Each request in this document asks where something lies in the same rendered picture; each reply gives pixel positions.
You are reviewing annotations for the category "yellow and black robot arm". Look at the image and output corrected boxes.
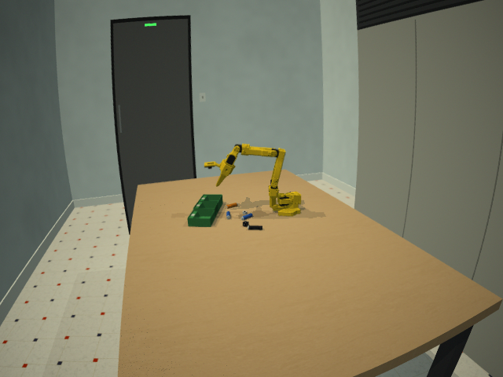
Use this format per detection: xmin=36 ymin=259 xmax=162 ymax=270
xmin=225 ymin=144 xmax=300 ymax=216

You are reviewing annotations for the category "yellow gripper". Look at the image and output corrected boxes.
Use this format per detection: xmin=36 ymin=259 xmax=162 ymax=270
xmin=204 ymin=159 xmax=235 ymax=187

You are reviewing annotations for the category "green three-compartment bin rack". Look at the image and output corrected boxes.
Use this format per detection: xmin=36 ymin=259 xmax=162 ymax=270
xmin=188 ymin=194 xmax=223 ymax=227

